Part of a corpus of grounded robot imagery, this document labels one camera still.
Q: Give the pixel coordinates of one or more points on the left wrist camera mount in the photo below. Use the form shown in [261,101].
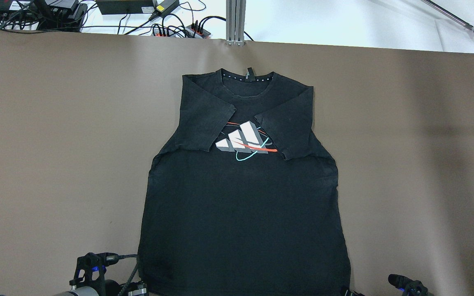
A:
[91,269]

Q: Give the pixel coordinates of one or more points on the metal rod with clamp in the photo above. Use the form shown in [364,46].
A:
[450,15]

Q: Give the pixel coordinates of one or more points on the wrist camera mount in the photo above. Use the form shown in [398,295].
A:
[91,269]
[408,286]

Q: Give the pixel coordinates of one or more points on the aluminium frame post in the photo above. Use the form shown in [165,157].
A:
[235,19]

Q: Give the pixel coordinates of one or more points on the black printed t-shirt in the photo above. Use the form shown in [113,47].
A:
[242,199]

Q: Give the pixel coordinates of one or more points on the power strip with plugs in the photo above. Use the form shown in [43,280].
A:
[190,32]

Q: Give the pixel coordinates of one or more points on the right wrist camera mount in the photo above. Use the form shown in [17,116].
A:
[408,286]

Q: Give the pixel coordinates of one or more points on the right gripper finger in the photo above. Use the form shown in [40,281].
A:
[345,291]

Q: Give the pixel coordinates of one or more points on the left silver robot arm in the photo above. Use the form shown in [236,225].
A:
[84,291]

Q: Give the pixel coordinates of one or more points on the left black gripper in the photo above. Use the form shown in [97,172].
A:
[112,287]

